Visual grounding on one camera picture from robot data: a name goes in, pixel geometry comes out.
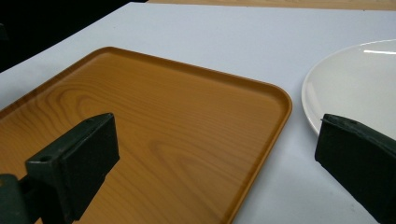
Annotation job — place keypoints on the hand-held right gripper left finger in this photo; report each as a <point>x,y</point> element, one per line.
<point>81,161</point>

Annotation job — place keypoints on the wood-grain brown tray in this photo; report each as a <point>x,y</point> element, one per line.
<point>174,130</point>

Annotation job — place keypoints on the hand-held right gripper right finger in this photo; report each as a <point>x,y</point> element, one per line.
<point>358,155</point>

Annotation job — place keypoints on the white round plate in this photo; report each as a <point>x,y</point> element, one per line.
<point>355,84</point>

